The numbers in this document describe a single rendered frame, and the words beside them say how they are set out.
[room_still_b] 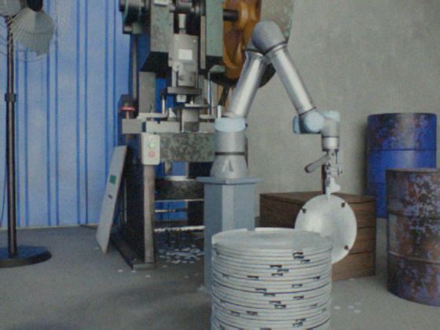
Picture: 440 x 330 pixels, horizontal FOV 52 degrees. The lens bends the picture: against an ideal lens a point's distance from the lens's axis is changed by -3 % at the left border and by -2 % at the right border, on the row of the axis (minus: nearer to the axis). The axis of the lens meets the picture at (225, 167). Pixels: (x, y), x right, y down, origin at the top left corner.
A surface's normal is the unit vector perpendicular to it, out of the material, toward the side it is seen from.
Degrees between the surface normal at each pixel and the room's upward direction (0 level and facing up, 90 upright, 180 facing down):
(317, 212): 89
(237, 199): 90
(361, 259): 90
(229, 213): 90
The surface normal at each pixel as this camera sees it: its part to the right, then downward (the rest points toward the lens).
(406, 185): -0.86, 0.05
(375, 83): 0.37, 0.03
